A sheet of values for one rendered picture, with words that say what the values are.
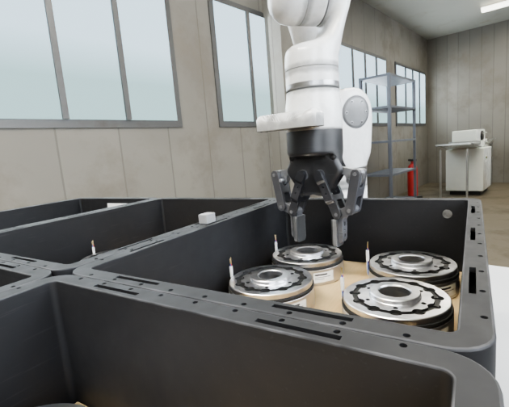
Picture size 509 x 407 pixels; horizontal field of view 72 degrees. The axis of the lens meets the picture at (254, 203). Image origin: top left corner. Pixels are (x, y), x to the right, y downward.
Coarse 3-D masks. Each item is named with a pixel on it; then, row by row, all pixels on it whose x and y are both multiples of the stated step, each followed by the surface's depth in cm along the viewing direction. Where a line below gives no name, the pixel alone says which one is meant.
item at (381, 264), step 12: (396, 252) 49; (408, 252) 49; (420, 252) 48; (372, 264) 45; (384, 264) 44; (444, 264) 44; (456, 264) 42; (396, 276) 41; (408, 276) 40; (420, 276) 40; (432, 276) 39; (444, 276) 40
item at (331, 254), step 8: (280, 248) 55; (288, 248) 56; (328, 248) 54; (336, 248) 53; (280, 256) 52; (288, 256) 51; (320, 256) 50; (328, 256) 50; (336, 256) 49; (280, 264) 49; (288, 264) 48; (296, 264) 48; (304, 264) 47; (312, 264) 47; (320, 264) 47; (328, 264) 48
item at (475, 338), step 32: (224, 224) 46; (480, 224) 33; (128, 256) 33; (480, 256) 25; (160, 288) 24; (192, 288) 23; (480, 288) 20; (320, 320) 18; (352, 320) 17; (480, 320) 16; (480, 352) 14
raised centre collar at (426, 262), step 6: (396, 258) 45; (402, 258) 46; (408, 258) 46; (414, 258) 46; (420, 258) 45; (426, 258) 44; (396, 264) 44; (402, 264) 43; (408, 264) 42; (414, 264) 42; (420, 264) 42; (426, 264) 42; (432, 264) 43
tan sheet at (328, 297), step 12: (348, 264) 55; (360, 264) 54; (348, 276) 50; (360, 276) 49; (324, 288) 46; (336, 288) 46; (324, 300) 43; (336, 300) 42; (456, 300) 40; (336, 312) 40; (456, 312) 37; (456, 324) 35
